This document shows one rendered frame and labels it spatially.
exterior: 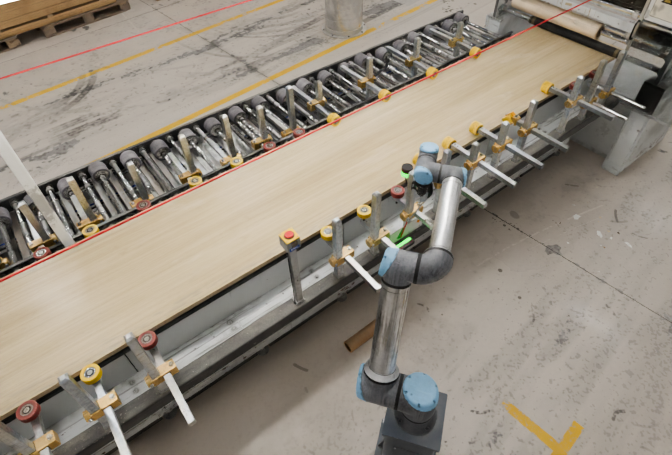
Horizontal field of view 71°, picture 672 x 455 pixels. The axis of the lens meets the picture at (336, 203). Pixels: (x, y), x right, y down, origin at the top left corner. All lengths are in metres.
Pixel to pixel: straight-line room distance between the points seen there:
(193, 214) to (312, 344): 1.14
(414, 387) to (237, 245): 1.12
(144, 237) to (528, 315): 2.45
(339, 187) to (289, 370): 1.18
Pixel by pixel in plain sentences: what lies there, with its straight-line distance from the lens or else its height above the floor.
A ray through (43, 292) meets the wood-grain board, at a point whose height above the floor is 0.90.
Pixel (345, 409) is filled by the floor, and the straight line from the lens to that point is 2.97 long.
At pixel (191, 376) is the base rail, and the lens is 2.39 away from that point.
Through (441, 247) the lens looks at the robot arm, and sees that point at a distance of 1.81.
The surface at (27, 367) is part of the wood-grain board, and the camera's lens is 2.49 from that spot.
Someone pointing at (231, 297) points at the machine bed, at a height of 0.75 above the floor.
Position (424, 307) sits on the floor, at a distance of 3.31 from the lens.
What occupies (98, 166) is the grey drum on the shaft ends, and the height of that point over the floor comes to 0.85.
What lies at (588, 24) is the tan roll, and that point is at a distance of 4.38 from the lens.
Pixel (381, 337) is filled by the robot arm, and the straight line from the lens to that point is 1.94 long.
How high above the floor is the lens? 2.79
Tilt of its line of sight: 46 degrees down
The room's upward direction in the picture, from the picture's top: 2 degrees counter-clockwise
